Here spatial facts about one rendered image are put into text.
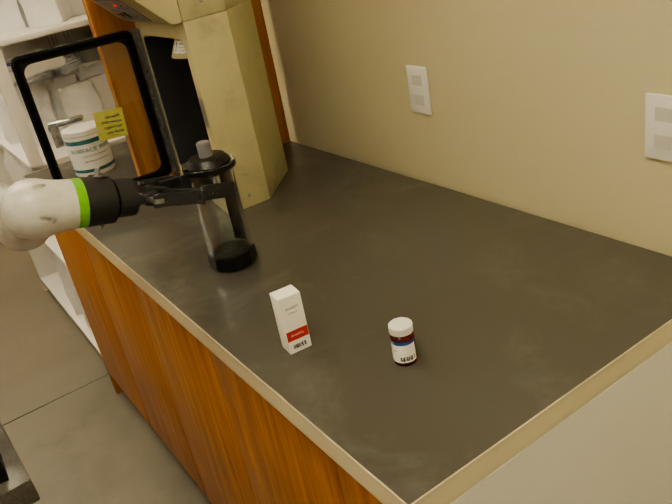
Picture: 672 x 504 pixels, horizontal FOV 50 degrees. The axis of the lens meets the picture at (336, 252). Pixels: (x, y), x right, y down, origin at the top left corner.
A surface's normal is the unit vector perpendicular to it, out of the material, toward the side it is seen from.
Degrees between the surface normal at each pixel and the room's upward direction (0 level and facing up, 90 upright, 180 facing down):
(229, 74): 90
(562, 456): 90
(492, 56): 90
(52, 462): 0
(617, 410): 90
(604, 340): 0
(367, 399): 0
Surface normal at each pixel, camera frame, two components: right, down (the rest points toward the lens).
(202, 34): 0.56, 0.28
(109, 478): -0.18, -0.88
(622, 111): -0.81, 0.38
